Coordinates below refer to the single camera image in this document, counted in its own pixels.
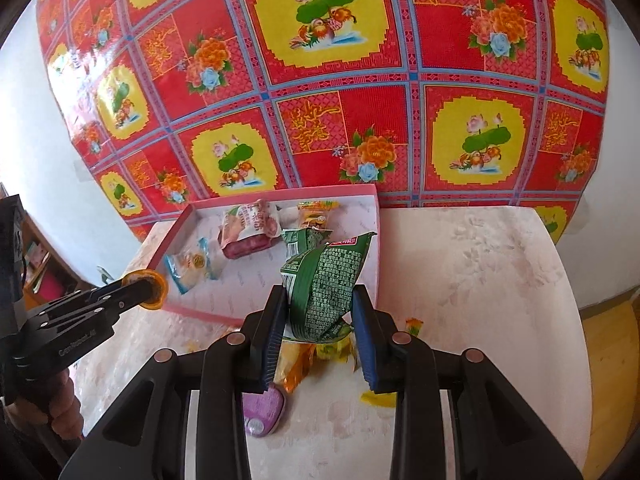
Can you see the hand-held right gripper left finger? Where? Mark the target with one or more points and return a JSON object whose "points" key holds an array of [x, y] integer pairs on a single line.
{"points": [[274, 350]]}

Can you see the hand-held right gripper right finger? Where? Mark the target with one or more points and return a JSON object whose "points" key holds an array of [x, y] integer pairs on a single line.
{"points": [[372, 355]]}

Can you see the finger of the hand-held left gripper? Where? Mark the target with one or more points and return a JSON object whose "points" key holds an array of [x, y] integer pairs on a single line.
{"points": [[100, 317], [90, 300]]}

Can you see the orange yellow cracker packet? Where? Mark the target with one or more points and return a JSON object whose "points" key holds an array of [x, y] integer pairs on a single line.
{"points": [[295, 365]]}

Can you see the yellow candy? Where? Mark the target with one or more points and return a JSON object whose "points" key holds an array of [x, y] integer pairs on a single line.
{"points": [[332, 350], [377, 400]]}

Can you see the rainbow gummy burger packet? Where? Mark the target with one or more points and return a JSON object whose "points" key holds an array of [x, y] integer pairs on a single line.
{"points": [[414, 327], [315, 217]]}

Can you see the purple metal tin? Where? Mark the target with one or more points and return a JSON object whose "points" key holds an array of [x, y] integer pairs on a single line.
{"points": [[265, 410]]}

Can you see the small orange snack packet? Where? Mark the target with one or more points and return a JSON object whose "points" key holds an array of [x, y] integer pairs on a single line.
{"points": [[159, 292]]}

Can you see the pink cardboard box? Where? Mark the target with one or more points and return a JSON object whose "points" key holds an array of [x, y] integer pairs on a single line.
{"points": [[240, 280]]}

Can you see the green pea snack packet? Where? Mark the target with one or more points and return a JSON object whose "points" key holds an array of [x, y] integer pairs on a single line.
{"points": [[295, 240], [325, 285]]}

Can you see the blue white clear snack packet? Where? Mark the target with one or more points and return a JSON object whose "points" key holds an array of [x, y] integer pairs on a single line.
{"points": [[192, 265]]}

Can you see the red white jelly pouch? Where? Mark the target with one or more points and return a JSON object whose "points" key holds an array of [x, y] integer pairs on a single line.
{"points": [[247, 230]]}

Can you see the person's left hand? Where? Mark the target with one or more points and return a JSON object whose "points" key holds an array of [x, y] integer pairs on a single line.
{"points": [[67, 407]]}

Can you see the wooden bookshelf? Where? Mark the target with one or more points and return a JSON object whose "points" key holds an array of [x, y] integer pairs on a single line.
{"points": [[50, 280]]}

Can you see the red floral printed wall sheet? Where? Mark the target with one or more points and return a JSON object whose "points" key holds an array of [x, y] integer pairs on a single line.
{"points": [[380, 110]]}

